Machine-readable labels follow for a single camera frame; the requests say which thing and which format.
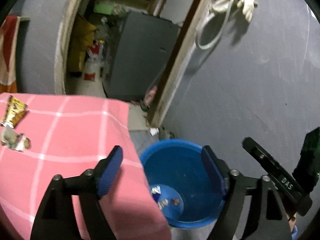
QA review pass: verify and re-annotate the white wrapper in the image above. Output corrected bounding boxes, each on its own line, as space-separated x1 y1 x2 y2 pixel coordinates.
1 126 31 152

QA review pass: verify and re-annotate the blue snack packet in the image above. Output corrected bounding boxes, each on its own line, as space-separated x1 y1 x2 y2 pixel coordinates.
150 184 184 220

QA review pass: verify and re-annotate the yellow snack wrapper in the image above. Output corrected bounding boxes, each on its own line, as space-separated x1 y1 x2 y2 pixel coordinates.
1 95 28 129

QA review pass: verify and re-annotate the blue plastic bucket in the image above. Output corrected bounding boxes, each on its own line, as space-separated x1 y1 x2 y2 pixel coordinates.
140 139 224 229

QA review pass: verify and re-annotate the pink checked tablecloth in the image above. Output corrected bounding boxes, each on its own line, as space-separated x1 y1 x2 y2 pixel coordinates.
1 94 171 239

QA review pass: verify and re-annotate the yellow bag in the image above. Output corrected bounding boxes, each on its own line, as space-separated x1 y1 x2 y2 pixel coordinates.
67 14 97 72

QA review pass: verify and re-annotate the striped towel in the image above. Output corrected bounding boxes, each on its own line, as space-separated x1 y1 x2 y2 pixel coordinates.
1 15 20 93

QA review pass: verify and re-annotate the grey refrigerator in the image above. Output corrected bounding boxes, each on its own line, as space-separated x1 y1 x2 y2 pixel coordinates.
102 11 180 101

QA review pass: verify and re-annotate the wooden door frame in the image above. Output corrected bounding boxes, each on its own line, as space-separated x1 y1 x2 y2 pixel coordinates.
147 0 211 127

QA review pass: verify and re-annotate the white cable loop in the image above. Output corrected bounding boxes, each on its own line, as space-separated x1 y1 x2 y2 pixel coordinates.
195 0 234 50

